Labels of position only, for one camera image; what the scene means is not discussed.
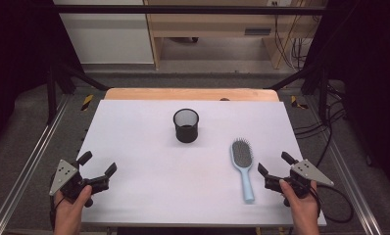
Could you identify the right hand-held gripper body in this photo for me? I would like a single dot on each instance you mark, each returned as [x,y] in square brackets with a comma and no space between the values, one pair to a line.
[302,176]

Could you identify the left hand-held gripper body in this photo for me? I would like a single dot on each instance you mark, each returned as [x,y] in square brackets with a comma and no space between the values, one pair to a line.
[69,182]

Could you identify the light blue hairbrush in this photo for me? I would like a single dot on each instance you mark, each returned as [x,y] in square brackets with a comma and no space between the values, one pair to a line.
[242,155]

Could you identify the black mesh cup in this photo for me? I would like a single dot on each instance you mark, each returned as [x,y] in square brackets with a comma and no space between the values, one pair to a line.
[186,130]

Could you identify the person's left hand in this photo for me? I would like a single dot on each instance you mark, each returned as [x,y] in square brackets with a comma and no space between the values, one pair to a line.
[69,212]

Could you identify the person's right hand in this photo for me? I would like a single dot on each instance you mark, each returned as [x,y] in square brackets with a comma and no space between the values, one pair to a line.
[302,212]

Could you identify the yellow black hazard tape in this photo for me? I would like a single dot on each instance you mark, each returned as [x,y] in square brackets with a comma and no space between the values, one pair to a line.
[296,103]
[87,102]

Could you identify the white table board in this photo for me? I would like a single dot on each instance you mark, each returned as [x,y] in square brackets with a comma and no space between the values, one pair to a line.
[170,182]

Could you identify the wooden table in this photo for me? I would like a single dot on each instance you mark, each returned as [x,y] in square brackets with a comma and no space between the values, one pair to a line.
[183,94]

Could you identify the black curtain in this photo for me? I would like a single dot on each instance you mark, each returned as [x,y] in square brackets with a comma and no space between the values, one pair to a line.
[369,65]
[16,49]

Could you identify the white cabinet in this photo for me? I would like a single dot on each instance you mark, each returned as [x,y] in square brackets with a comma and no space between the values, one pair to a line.
[108,36]

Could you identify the light wooden desk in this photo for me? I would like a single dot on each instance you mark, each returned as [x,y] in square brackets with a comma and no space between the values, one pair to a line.
[216,24]

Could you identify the aluminium rail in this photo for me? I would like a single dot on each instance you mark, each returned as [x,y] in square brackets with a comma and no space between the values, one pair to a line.
[350,182]
[29,156]

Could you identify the black frame brace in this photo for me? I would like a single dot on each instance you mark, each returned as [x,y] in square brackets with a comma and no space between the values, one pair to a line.
[72,76]
[310,76]

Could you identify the black horizontal frame bar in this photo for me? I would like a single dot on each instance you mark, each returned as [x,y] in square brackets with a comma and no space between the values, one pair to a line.
[183,9]

